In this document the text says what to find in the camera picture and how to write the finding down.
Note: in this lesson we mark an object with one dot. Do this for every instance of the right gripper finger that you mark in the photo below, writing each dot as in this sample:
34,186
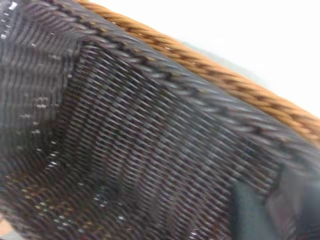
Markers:
251,217

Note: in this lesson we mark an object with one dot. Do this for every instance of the dark brown wicker basket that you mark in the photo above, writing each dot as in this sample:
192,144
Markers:
140,140

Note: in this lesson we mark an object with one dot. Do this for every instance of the light brown wicker basket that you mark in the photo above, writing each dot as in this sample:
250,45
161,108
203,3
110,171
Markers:
225,75

